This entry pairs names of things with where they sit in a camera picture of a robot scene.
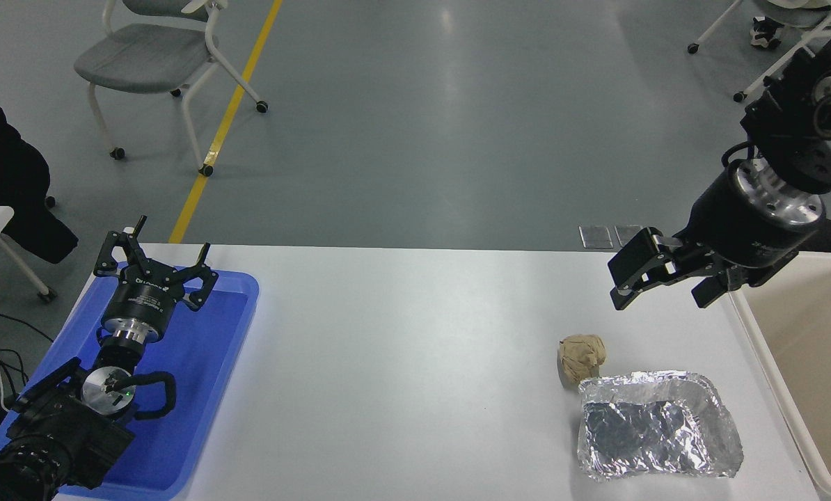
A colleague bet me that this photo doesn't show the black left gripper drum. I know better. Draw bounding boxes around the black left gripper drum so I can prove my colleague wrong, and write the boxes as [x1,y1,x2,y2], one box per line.
[104,268,188,328]

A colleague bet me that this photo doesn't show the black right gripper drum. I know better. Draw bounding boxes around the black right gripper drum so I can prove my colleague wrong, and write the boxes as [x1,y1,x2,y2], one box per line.
[683,166,816,287]

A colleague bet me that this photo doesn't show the silver foil tray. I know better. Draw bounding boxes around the silver foil tray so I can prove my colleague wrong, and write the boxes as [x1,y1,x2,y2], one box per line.
[577,370,745,482]

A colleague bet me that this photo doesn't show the blue plastic tray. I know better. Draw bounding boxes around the blue plastic tray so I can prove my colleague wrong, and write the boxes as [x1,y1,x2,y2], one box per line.
[0,263,260,501]

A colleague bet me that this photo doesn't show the crumpled tan paper ball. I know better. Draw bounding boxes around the crumpled tan paper ball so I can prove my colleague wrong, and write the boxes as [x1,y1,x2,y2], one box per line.
[557,334,608,390]

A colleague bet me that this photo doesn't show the large pale bin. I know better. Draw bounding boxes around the large pale bin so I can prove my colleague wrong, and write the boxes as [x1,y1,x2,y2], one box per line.
[729,250,831,501]

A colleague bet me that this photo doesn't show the person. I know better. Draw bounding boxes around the person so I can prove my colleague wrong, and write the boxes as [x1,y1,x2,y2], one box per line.
[0,82,80,265]

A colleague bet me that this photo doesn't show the person's shoe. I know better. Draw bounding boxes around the person's shoe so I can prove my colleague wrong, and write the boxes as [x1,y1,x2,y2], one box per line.
[751,17,782,49]

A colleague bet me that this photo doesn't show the black cable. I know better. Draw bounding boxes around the black cable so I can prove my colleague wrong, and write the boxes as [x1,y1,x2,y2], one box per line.
[0,306,54,436]

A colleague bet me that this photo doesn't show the grey seat white-frame chair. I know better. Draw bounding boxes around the grey seat white-frame chair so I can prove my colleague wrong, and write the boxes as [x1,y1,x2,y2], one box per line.
[74,0,270,177]

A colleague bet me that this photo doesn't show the white-frame wheeled chair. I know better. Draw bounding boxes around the white-frame wheeled chair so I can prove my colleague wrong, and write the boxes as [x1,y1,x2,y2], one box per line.
[687,0,831,104]

